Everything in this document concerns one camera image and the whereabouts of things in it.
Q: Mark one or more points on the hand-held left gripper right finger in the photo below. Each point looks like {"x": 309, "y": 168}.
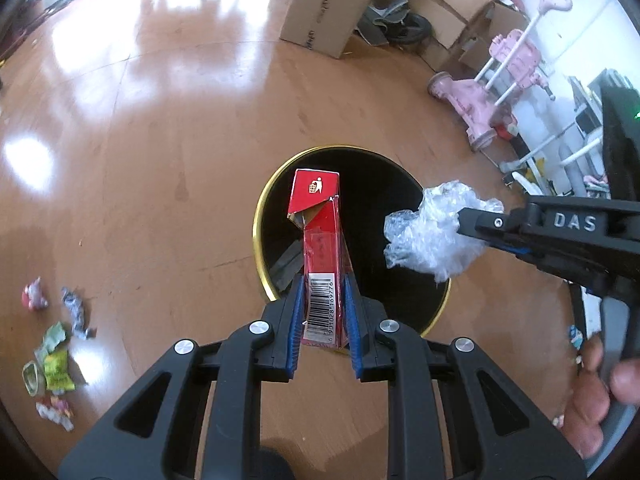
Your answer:
{"x": 356, "y": 341}

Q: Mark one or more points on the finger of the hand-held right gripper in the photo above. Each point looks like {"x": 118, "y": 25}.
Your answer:
{"x": 515, "y": 250}
{"x": 482, "y": 222}

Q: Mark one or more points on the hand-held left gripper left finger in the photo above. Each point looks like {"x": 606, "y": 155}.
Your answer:
{"x": 296, "y": 332}

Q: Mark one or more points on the clear plastic wrap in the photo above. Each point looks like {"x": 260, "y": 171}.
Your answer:
{"x": 430, "y": 240}

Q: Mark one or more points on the red carton box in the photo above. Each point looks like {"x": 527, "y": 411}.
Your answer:
{"x": 320, "y": 260}

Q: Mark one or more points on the woven bin with gold rim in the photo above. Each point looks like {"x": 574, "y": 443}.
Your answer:
{"x": 380, "y": 195}

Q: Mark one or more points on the person's right hand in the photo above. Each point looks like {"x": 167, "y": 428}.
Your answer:
{"x": 586, "y": 402}

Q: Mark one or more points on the blue white small wrapper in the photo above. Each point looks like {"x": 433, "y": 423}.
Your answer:
{"x": 576, "y": 337}

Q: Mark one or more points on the pink toy stroller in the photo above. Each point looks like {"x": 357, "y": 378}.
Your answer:
{"x": 510, "y": 60}

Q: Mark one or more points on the open cardboard box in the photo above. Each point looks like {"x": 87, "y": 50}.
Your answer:
{"x": 462, "y": 45}
{"x": 450, "y": 2}

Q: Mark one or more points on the black wheel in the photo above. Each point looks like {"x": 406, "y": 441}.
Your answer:
{"x": 410, "y": 30}

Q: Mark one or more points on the blue grey crumpled wrapper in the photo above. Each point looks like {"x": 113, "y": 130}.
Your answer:
{"x": 76, "y": 312}

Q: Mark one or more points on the yellow green packet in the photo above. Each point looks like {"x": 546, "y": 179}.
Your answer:
{"x": 59, "y": 372}

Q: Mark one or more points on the green white wrapper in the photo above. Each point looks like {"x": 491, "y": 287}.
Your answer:
{"x": 52, "y": 337}

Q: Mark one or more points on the pink white wrapper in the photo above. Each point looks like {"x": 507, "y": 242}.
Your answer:
{"x": 55, "y": 410}

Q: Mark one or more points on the pink red small wrapper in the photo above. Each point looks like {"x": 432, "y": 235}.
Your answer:
{"x": 35, "y": 295}

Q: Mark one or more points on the small olive cup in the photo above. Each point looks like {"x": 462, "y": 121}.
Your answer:
{"x": 32, "y": 377}

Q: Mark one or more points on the large closed cardboard box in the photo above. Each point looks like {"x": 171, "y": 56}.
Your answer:
{"x": 325, "y": 5}

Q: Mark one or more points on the white pipe frame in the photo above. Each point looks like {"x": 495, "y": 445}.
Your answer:
{"x": 550, "y": 155}

